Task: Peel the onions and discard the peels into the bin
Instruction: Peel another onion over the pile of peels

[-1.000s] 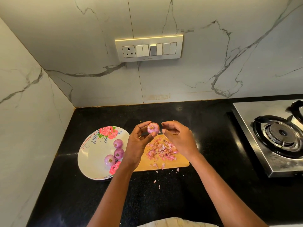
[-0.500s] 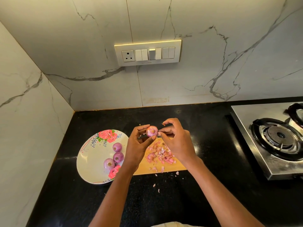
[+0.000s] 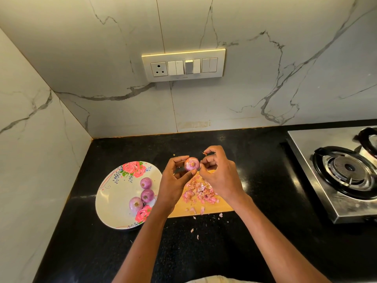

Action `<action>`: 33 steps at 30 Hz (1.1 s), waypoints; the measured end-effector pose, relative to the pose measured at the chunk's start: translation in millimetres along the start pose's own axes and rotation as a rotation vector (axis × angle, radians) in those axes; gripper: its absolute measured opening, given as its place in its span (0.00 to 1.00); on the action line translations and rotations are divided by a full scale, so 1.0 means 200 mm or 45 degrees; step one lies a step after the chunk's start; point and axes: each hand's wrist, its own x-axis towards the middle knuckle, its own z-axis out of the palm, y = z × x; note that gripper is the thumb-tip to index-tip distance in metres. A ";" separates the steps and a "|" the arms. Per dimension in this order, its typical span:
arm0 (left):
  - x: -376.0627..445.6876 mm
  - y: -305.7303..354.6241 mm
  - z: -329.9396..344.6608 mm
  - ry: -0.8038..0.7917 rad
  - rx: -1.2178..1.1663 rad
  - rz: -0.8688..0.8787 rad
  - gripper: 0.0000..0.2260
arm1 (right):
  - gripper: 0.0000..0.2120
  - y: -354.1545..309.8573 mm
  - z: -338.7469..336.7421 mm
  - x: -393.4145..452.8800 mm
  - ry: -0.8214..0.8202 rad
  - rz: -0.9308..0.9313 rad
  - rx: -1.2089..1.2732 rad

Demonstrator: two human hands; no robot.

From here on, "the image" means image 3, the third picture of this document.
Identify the white floral plate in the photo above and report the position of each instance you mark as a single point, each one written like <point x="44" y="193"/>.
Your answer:
<point x="113" y="196"/>

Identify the pile of onion peels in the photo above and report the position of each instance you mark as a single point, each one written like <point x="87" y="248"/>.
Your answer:
<point x="200" y="192"/>

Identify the person's left forearm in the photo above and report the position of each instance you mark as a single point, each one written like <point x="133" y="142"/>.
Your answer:
<point x="140" y="251"/>

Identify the person's right forearm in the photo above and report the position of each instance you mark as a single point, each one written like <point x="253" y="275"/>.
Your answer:
<point x="280" y="244"/>

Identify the beige striped garment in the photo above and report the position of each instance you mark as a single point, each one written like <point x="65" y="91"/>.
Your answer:
<point x="221" y="279"/>

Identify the stainless steel gas stove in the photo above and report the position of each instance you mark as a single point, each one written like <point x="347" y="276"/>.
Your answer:
<point x="302" y="145"/>

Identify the person's left hand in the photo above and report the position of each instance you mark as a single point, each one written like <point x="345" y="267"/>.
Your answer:
<point x="171" y="186"/>

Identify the person's right hand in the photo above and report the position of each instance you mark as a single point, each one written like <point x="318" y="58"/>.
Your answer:
<point x="224" y="176"/>

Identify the small pink onion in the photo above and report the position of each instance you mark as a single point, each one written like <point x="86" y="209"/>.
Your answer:
<point x="192" y="164"/>
<point x="147" y="195"/>
<point x="145" y="182"/>
<point x="135" y="204"/>

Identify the white wall switch panel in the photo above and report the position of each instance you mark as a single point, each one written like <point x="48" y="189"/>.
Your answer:
<point x="183" y="65"/>

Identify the black stove burner grate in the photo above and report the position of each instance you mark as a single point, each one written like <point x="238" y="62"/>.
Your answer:
<point x="345" y="171"/>
<point x="369" y="140"/>

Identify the black stone countertop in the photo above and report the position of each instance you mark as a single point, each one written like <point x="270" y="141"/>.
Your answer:
<point x="265" y="151"/>

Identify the wooden cutting board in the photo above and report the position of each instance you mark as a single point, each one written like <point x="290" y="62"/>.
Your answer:
<point x="179" y="211"/>

